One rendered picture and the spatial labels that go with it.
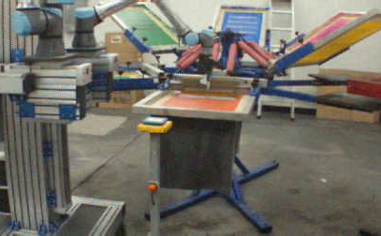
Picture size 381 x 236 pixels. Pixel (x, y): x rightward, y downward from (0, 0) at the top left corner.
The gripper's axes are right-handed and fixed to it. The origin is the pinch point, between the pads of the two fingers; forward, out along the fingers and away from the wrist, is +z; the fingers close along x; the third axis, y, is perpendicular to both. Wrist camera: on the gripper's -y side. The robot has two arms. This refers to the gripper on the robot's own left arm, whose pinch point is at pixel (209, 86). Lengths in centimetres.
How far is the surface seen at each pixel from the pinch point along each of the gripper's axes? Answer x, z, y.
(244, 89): 2.8, -0.3, -21.9
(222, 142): 50, 20, -16
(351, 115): -396, 94, -150
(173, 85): 2.8, 0.0, 21.9
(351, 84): -7, -6, -88
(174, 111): 60, 3, 7
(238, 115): 60, 3, -24
